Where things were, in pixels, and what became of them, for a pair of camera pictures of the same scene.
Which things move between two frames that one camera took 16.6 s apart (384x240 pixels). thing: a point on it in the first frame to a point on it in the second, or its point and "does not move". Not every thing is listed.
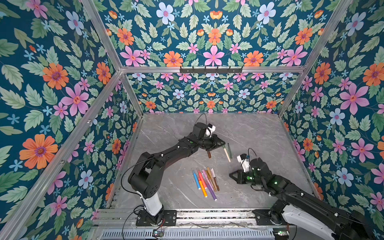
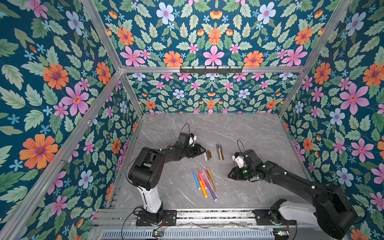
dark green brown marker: (229, 151) to (218, 150)
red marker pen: (202, 179) does not move
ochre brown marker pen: (210, 177) does not move
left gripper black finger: (218, 142) to (198, 149)
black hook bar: (211, 70) does not move
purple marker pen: (212, 192) does not move
